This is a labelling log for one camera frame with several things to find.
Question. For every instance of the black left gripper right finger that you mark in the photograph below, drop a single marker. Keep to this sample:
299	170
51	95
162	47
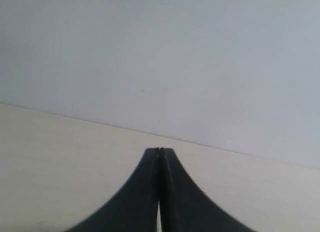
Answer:
184	207

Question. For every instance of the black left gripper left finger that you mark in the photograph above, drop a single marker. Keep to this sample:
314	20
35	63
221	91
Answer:
134	207

